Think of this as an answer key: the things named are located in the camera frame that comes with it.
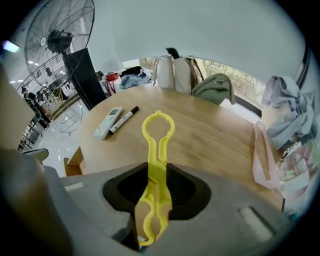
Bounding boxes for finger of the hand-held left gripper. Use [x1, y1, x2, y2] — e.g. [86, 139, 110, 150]
[21, 147, 50, 163]

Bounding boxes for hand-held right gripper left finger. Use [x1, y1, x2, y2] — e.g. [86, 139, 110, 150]
[59, 161, 150, 251]

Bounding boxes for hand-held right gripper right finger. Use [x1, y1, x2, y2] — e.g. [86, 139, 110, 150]
[149, 161, 292, 256]

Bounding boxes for white remote control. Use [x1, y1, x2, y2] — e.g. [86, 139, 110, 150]
[93, 106, 124, 140]

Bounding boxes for yellow plastic tongs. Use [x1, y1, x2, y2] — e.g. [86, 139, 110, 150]
[134, 109, 176, 247]

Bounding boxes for white marker with black cap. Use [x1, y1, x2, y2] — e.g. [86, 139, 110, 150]
[109, 105, 140, 135]

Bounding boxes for oval wooden coffee table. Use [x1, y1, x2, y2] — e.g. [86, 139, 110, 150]
[78, 86, 286, 213]

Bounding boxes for pink transparent tote bag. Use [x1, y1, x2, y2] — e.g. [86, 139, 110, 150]
[252, 121, 314, 201]

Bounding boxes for black tall cabinet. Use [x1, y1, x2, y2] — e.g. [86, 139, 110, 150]
[65, 47, 107, 111]

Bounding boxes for red bag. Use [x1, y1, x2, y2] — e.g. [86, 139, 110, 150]
[104, 71, 121, 96]

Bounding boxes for ceiling light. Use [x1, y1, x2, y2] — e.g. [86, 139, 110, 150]
[2, 39, 21, 54]

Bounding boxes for blue denim clothes pile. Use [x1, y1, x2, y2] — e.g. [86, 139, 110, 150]
[119, 67, 154, 90]

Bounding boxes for black garment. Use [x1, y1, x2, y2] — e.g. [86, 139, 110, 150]
[121, 65, 143, 76]

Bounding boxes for light blue crumpled garment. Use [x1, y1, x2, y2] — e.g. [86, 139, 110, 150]
[261, 75, 316, 151]

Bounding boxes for olive green bag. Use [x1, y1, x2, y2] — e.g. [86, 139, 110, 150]
[191, 72, 237, 106]

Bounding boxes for grey roller blind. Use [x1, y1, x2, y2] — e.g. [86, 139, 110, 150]
[94, 0, 309, 84]

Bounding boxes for gold wire chair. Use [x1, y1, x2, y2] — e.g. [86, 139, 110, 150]
[47, 87, 83, 134]

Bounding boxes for black pedestal fan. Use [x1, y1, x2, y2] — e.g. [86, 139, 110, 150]
[24, 0, 96, 126]

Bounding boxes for beige handbag with pink straps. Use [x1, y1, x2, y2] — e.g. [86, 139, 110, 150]
[151, 55, 176, 89]

